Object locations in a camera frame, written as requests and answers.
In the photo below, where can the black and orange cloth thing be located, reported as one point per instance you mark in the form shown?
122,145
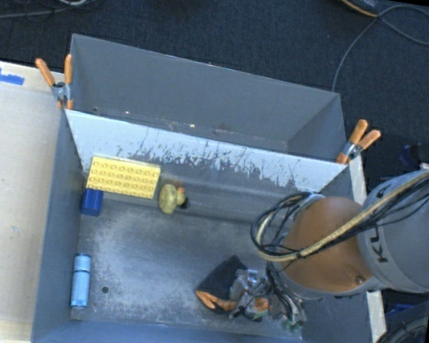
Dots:
221,279

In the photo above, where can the grey metal bin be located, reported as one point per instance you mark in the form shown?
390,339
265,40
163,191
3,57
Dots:
166,264

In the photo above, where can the yellow toy duck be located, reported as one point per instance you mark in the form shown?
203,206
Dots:
169,199

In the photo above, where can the yellow studded flat block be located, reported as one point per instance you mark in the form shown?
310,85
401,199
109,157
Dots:
124,178

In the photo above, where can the silver blue cylinder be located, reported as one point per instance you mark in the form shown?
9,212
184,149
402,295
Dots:
80,280

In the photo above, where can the blue small block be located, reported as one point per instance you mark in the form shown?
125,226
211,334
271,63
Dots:
91,201

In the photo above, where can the pale flat board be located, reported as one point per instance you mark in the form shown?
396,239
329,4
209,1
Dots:
11,193

